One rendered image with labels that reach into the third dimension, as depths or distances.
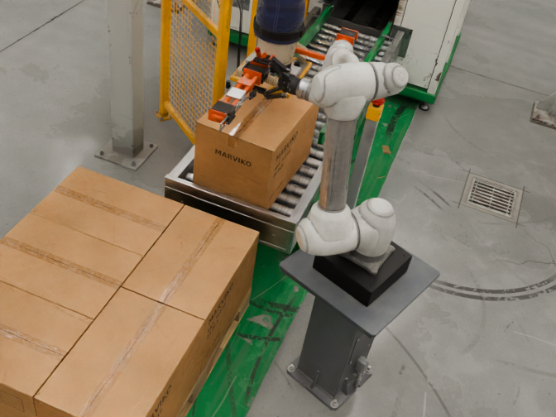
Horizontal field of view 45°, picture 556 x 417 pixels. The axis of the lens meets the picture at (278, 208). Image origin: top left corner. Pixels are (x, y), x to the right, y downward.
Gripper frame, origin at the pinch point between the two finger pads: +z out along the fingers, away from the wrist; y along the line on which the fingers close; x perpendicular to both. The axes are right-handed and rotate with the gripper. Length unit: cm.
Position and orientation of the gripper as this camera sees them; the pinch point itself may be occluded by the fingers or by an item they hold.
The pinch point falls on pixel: (254, 74)
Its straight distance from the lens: 296.0
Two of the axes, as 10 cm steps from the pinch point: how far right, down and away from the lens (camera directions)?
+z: -9.3, -3.2, 1.8
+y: -1.3, 7.4, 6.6
